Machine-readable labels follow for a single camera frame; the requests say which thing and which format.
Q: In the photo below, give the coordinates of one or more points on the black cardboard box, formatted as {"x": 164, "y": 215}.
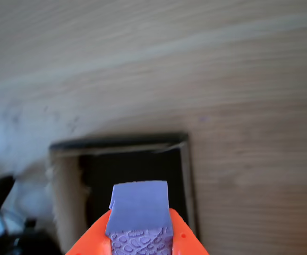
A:
{"x": 143, "y": 164}

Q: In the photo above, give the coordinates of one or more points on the purple foam block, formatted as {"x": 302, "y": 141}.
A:
{"x": 138, "y": 207}

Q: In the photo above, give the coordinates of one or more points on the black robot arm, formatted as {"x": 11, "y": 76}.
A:
{"x": 36, "y": 241}

